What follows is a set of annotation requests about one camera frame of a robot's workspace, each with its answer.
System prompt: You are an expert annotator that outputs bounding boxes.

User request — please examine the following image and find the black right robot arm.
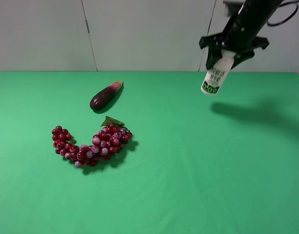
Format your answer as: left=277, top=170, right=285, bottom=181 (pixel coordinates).
left=199, top=0, right=299, bottom=71

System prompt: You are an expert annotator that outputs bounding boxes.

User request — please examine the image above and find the white milk bottle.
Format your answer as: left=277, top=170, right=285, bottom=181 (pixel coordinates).
left=200, top=50, right=235, bottom=95

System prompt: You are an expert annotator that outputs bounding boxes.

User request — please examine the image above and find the green table cloth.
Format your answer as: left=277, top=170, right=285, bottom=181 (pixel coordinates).
left=0, top=72, right=299, bottom=234

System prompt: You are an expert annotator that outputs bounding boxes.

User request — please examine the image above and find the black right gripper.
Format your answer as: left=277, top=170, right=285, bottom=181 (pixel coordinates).
left=199, top=33, right=269, bottom=70

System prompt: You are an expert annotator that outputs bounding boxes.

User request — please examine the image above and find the purple toy eggplant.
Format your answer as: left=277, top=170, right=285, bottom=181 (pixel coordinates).
left=90, top=81, right=123, bottom=112

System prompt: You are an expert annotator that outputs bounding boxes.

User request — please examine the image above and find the red plastic grape bunch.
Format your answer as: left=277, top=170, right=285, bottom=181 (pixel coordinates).
left=51, top=116, right=133, bottom=168

